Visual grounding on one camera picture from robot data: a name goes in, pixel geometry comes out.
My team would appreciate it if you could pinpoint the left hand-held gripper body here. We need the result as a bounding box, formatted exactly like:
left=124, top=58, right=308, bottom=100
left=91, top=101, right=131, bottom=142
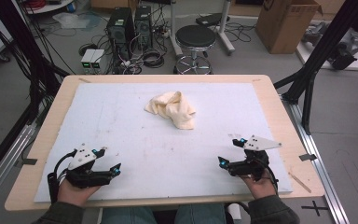
left=64, top=143, right=114, bottom=189

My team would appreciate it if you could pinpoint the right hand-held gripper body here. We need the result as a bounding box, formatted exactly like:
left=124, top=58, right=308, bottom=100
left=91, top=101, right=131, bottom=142
left=227, top=134, right=283, bottom=182

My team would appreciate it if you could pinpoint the cream towel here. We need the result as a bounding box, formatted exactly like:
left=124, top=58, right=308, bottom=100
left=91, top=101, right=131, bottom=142
left=144, top=90, right=198, bottom=131

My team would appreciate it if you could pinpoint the person's left hand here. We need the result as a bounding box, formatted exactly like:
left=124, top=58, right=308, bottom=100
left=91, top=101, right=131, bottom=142
left=57, top=178, right=103, bottom=208

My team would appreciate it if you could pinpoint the person's right hand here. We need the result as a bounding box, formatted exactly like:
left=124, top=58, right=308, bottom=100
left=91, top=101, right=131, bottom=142
left=240, top=171, right=278, bottom=201

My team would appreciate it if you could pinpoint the white foam board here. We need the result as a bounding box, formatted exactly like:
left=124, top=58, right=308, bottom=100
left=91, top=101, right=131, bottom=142
left=34, top=81, right=294, bottom=203

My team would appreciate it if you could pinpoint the person's left leg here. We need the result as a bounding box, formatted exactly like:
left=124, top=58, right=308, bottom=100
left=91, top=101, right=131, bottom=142
left=100, top=206, right=158, bottom=224

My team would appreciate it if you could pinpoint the person's leg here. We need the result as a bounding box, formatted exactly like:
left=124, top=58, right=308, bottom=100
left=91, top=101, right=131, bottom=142
left=173, top=203, right=228, bottom=224
left=100, top=206, right=158, bottom=224

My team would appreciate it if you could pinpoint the thin wooden stick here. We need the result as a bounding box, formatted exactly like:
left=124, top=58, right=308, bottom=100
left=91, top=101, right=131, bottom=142
left=287, top=171, right=312, bottom=194

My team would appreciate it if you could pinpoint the black tape piece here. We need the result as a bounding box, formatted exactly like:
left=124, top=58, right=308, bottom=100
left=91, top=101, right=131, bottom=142
left=21, top=157, right=38, bottom=167
left=298, top=152, right=318, bottom=162

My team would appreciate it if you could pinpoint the person's right leg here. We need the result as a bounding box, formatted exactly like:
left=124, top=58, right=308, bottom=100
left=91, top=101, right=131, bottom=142
left=173, top=203, right=228, bottom=224

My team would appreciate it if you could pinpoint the white power supply box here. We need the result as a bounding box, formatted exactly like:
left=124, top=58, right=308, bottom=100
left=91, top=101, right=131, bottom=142
left=80, top=49, right=97, bottom=70
left=89, top=49, right=106, bottom=70

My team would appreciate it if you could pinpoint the white metal stand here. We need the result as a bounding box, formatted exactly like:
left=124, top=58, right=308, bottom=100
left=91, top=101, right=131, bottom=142
left=169, top=0, right=237, bottom=59

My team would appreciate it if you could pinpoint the black round stool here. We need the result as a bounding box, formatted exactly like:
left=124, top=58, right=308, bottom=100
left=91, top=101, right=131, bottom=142
left=173, top=24, right=218, bottom=76

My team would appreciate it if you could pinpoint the cardboard box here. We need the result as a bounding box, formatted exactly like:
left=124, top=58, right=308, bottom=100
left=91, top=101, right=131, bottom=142
left=255, top=0, right=324, bottom=55

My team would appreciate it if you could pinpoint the large black computer tower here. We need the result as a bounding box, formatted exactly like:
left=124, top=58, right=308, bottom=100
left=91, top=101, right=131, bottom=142
left=105, top=7, right=136, bottom=61

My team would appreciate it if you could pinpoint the black flat case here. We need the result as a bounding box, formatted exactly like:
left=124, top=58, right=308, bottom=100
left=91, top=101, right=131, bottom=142
left=195, top=12, right=231, bottom=28

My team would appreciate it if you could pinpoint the slim black computer tower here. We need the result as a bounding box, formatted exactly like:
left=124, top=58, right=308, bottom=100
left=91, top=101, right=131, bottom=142
left=133, top=5, right=154, bottom=51

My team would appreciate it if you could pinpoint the clear plastic sheet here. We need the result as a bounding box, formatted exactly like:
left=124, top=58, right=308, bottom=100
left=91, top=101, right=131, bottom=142
left=52, top=11, right=103, bottom=31

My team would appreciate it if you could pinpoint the white round table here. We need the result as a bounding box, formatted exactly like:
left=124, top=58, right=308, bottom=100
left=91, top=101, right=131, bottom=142
left=24, top=0, right=76, bottom=15

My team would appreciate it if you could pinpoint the right hand-held gripper cable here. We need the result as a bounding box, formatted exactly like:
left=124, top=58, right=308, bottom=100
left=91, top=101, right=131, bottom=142
left=255, top=160, right=281, bottom=191

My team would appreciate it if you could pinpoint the hand-held gripper cable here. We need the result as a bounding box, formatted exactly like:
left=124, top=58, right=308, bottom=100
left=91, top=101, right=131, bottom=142
left=47, top=148, right=77, bottom=205
left=255, top=160, right=281, bottom=191

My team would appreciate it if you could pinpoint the left hand-held gripper cable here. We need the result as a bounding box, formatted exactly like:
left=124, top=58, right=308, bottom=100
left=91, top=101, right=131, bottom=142
left=47, top=148, right=77, bottom=205

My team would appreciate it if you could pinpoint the aluminium rail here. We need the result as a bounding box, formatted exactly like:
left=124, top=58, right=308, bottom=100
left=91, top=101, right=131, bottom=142
left=281, top=92, right=351, bottom=224
left=0, top=123, right=39, bottom=213

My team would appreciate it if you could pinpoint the coiled black cable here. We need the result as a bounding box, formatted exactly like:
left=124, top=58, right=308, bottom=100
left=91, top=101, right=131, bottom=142
left=142, top=48, right=166, bottom=69

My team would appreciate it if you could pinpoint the black metal frame with cables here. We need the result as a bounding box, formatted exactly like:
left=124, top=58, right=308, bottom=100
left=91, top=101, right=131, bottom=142
left=0, top=0, right=71, bottom=126

